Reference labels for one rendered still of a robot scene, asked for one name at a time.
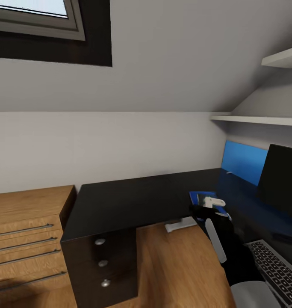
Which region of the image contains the mouse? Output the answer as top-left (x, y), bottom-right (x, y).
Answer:
top-left (234, 227), bottom-right (244, 238)

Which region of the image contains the monitor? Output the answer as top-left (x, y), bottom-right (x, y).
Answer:
top-left (255, 144), bottom-right (292, 241)

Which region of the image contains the folder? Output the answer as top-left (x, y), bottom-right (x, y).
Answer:
top-left (189, 191), bottom-right (232, 221)

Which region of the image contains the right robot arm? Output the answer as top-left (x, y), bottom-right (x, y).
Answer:
top-left (189, 196), bottom-right (281, 308)

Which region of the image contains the notebook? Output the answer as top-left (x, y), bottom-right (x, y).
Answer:
top-left (198, 194), bottom-right (217, 209)

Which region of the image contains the keyboard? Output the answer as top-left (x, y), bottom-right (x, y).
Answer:
top-left (244, 239), bottom-right (292, 308)

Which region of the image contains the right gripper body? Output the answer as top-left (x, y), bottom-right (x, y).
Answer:
top-left (192, 205), bottom-right (219, 220)

